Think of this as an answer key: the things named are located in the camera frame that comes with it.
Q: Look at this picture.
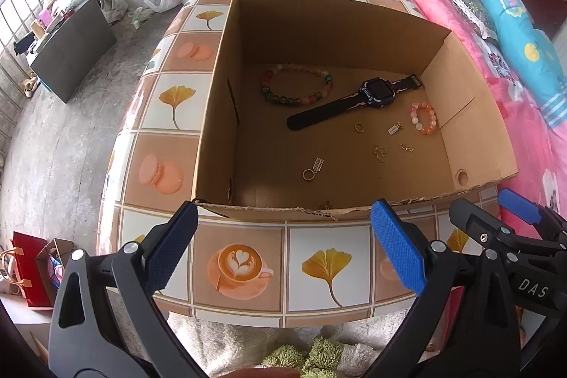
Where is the cardboard box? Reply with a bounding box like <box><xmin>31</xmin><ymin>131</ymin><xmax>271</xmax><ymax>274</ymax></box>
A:
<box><xmin>191</xmin><ymin>0</ymin><xmax>520</xmax><ymax>224</ymax></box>

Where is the white metal window grille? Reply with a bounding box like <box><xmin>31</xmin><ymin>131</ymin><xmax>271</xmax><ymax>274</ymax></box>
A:
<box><xmin>0</xmin><ymin>0</ymin><xmax>54</xmax><ymax>166</ymax></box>

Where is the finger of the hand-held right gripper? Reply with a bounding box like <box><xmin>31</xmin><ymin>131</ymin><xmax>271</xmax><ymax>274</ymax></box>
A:
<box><xmin>497</xmin><ymin>187</ymin><xmax>567</xmax><ymax>245</ymax></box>
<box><xmin>449</xmin><ymin>198</ymin><xmax>567</xmax><ymax>266</ymax></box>

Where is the silver lace cloth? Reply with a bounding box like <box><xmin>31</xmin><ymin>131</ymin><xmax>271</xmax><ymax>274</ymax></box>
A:
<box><xmin>427</xmin><ymin>0</ymin><xmax>499</xmax><ymax>40</ymax></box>

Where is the dark grey cabinet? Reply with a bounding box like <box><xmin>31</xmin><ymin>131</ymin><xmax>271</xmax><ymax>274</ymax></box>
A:
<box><xmin>26</xmin><ymin>0</ymin><xmax>118</xmax><ymax>104</ymax></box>

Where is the pink bead bracelet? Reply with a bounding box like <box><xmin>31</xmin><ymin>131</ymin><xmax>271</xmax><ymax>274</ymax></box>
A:
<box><xmin>410</xmin><ymin>102</ymin><xmax>438</xmax><ymax>135</ymax></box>

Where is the red gift bag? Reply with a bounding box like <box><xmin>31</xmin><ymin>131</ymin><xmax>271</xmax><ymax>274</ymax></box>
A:
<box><xmin>10</xmin><ymin>231</ymin><xmax>58</xmax><ymax>309</ymax></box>

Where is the brown paper bag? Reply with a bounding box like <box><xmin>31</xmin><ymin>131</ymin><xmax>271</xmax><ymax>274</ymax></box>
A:
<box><xmin>38</xmin><ymin>237</ymin><xmax>76</xmax><ymax>290</ymax></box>

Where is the pair of shoes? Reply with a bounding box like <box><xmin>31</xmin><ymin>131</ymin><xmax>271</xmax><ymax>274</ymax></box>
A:
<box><xmin>18</xmin><ymin>77</ymin><xmax>40</xmax><ymax>97</ymax></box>

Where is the patterned tile print tablecloth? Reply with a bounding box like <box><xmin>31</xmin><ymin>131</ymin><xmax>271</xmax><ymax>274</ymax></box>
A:
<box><xmin>96</xmin><ymin>0</ymin><xmax>503</xmax><ymax>329</ymax></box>

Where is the digital wrist watch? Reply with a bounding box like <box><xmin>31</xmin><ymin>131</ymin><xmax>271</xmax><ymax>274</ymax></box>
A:
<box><xmin>286</xmin><ymin>74</ymin><xmax>423</xmax><ymax>131</ymax></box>

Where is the pink printed blanket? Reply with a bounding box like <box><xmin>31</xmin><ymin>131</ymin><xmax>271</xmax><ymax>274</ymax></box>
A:
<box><xmin>376</xmin><ymin>0</ymin><xmax>567</xmax><ymax>237</ymax></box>

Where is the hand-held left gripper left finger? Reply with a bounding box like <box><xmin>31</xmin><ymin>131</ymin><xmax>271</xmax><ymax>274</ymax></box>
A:
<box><xmin>48</xmin><ymin>201</ymin><xmax>209</xmax><ymax>378</ymax></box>

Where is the blue printed pillow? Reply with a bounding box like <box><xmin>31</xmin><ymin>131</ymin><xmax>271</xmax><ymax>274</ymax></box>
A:
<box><xmin>476</xmin><ymin>0</ymin><xmax>567</xmax><ymax>128</ymax></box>

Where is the green fuzzy cloth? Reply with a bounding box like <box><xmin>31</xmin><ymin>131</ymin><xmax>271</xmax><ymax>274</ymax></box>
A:
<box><xmin>259</xmin><ymin>336</ymin><xmax>348</xmax><ymax>376</ymax></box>

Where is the multicolour bead bracelet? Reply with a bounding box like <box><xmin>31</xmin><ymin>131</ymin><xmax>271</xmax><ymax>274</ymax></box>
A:
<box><xmin>260</xmin><ymin>63</ymin><xmax>335</xmax><ymax>108</ymax></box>

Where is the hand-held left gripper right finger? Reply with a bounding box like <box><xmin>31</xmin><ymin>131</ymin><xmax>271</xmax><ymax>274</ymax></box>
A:
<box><xmin>370</xmin><ymin>198</ymin><xmax>522</xmax><ymax>378</ymax></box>

